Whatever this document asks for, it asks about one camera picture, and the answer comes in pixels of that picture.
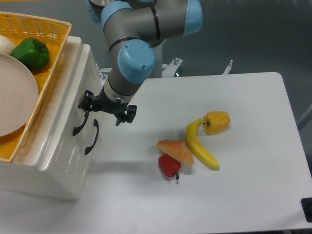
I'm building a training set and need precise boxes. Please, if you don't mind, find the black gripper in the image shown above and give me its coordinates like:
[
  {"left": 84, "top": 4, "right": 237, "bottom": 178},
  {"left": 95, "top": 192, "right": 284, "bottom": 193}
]
[{"left": 78, "top": 90, "right": 137, "bottom": 126}]

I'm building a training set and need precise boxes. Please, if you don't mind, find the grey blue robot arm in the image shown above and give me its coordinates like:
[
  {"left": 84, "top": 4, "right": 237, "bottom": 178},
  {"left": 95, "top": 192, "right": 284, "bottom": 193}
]
[{"left": 78, "top": 0, "right": 203, "bottom": 124}]

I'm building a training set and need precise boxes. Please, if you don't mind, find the white drawer cabinet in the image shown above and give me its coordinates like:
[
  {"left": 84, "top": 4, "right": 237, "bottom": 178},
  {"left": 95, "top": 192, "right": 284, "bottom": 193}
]
[{"left": 0, "top": 37, "right": 104, "bottom": 199}]

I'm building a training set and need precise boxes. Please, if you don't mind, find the orange croissant bread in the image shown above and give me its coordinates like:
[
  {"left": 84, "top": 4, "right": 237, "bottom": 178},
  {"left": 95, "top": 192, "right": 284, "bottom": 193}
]
[{"left": 156, "top": 139, "right": 194, "bottom": 166}]

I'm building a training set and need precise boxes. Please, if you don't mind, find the red bell pepper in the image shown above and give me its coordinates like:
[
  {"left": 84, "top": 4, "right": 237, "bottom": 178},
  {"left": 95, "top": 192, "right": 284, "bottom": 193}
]
[{"left": 158, "top": 154, "right": 181, "bottom": 180}]

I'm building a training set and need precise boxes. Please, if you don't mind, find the green bell pepper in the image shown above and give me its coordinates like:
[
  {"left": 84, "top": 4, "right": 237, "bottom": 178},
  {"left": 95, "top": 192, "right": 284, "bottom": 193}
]
[{"left": 11, "top": 38, "right": 50, "bottom": 71}]

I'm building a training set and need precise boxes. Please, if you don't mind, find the pink round plate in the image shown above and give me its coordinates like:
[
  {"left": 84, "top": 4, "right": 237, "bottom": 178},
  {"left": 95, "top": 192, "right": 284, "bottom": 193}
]
[{"left": 0, "top": 54, "right": 39, "bottom": 136}]

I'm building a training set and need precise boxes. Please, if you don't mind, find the yellow banana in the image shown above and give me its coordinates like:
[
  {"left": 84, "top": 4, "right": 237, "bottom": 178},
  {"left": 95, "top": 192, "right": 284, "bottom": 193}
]
[{"left": 185, "top": 118, "right": 220, "bottom": 170}]

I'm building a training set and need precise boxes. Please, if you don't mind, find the yellow bell pepper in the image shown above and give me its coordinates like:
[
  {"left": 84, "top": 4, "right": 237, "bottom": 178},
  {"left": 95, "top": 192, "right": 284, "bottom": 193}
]
[{"left": 202, "top": 111, "right": 231, "bottom": 135}]

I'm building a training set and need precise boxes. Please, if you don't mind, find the white onion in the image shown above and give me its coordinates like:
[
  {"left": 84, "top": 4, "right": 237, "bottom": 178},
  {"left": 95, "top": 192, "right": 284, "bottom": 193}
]
[{"left": 0, "top": 35, "right": 16, "bottom": 56}]

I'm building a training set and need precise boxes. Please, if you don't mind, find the yellow woven basket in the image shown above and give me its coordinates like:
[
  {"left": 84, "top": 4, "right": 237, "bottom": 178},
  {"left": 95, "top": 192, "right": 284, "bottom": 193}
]
[{"left": 0, "top": 11, "right": 72, "bottom": 163}]

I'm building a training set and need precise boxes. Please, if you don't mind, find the black corner device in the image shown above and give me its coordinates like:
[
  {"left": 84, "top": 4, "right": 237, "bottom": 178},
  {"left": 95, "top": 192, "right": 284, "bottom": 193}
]
[{"left": 301, "top": 197, "right": 312, "bottom": 223}]

